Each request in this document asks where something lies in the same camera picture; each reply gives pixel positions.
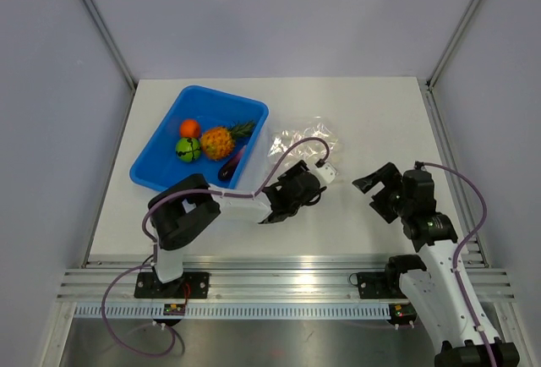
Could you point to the blue plastic bin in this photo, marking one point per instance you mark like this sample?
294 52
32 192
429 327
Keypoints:
157 166

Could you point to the clear zip top bag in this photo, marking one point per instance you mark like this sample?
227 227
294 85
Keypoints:
283 133

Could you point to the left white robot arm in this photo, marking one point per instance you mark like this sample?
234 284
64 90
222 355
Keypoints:
180 214

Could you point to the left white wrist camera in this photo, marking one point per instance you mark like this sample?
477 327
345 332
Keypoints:
325 172

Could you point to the left small circuit board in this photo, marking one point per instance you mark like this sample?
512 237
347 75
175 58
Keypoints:
174 309

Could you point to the white slotted cable duct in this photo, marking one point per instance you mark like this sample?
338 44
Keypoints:
200 311

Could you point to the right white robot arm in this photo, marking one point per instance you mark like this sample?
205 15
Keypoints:
433 279

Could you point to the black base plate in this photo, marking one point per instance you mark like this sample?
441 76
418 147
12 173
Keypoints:
374 285
194 285

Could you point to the toy pineapple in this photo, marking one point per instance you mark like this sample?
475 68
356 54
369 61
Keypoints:
219 142

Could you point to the orange toy fruit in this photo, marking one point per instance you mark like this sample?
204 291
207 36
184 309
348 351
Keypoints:
190 128

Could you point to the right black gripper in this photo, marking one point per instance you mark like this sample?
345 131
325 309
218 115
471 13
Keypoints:
390 177

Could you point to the right small circuit board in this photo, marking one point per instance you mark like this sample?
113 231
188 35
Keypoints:
402 315

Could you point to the dark purple toy eggplant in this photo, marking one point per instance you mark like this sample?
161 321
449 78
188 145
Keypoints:
227 171

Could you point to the green toy ball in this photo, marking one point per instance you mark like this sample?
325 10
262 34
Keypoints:
188 149

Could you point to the small circuit board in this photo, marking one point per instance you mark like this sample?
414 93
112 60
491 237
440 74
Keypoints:
174 309
402 315

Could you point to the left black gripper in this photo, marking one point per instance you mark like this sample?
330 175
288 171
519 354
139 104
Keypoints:
287 177

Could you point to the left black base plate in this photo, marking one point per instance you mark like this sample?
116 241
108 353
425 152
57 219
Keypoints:
194 285

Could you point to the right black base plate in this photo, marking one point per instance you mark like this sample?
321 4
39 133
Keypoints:
374 285

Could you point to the aluminium rail frame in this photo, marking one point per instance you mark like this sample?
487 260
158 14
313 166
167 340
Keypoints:
292 279

